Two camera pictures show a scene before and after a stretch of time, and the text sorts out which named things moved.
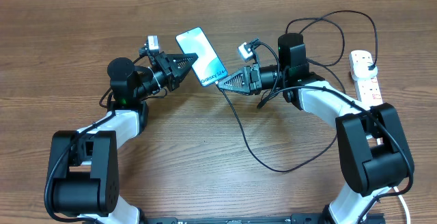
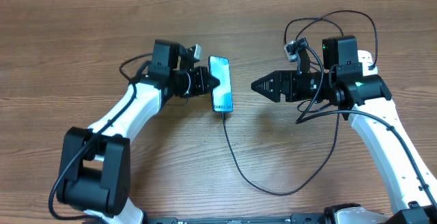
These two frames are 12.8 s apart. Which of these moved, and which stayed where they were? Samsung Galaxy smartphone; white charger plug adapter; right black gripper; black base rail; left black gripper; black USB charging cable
Moved: left black gripper; right black gripper; black USB charging cable; Samsung Galaxy smartphone
Stayed: white charger plug adapter; black base rail
